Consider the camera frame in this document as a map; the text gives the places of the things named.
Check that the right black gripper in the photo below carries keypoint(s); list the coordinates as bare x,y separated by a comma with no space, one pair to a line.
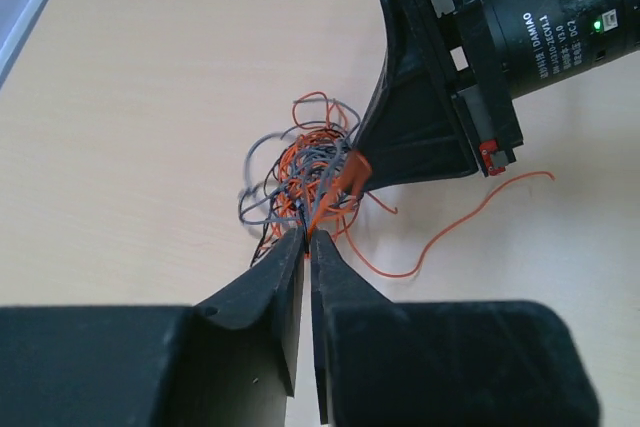
441,108

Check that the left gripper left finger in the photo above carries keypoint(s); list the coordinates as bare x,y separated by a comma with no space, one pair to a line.
228,361

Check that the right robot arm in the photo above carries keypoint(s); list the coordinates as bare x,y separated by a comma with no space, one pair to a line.
540,43

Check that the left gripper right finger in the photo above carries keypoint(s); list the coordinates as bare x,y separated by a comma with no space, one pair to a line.
464,363

